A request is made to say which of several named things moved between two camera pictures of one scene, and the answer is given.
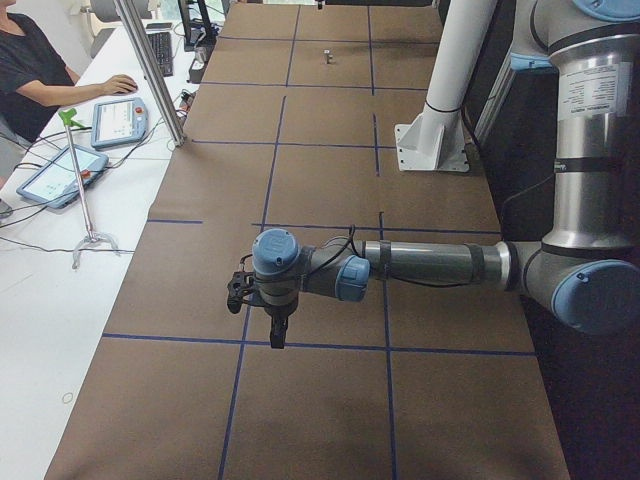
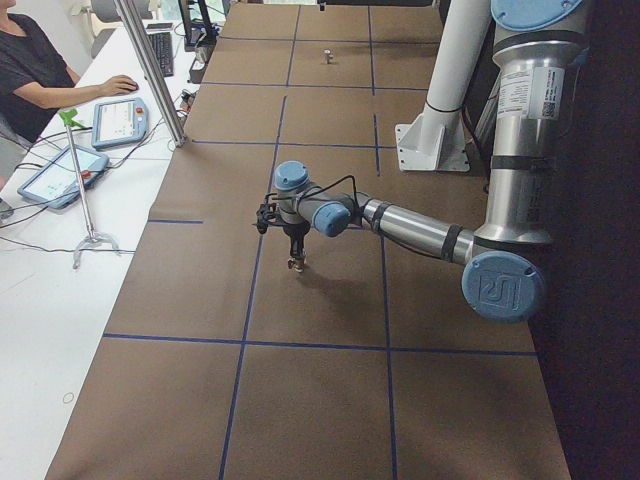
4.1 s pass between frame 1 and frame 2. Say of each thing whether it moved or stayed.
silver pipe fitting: stayed
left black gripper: moved
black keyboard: stayed
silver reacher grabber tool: stayed
